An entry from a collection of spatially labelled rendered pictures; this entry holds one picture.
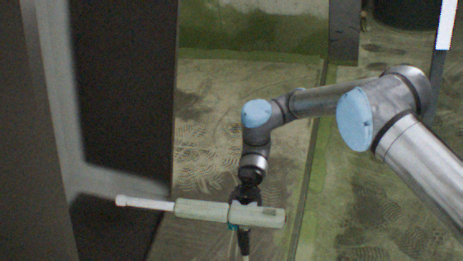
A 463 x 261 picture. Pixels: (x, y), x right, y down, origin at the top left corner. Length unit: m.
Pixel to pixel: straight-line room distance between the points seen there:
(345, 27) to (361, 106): 1.95
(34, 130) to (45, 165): 0.06
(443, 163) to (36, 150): 0.65
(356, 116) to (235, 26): 2.08
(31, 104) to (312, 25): 2.40
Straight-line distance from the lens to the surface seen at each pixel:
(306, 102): 1.37
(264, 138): 1.47
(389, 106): 0.92
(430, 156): 0.87
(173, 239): 1.94
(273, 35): 2.91
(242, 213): 1.30
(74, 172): 1.60
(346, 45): 2.89
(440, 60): 2.01
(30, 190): 0.67
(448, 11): 1.88
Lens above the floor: 1.53
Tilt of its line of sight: 38 degrees down
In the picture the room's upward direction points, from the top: 7 degrees counter-clockwise
